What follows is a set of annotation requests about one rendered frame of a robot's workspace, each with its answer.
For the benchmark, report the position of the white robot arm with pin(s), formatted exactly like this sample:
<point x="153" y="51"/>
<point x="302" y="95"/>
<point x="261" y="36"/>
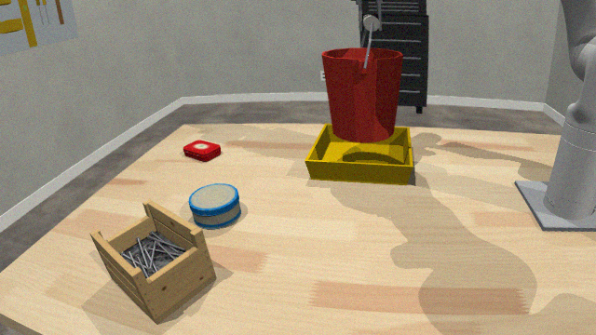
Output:
<point x="571" y="192"/>

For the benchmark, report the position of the round tin with blue rim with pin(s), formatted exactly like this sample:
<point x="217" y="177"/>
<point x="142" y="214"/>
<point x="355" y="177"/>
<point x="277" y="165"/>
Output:
<point x="215" y="206"/>

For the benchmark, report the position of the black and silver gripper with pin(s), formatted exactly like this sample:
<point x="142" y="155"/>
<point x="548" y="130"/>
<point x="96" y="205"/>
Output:
<point x="378" y="15"/>

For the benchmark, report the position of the yellow shallow tray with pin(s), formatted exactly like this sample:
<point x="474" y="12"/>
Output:
<point x="358" y="159"/>

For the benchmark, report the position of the wooden crate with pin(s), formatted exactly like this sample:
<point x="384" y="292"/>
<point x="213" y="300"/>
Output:
<point x="178" y="281"/>

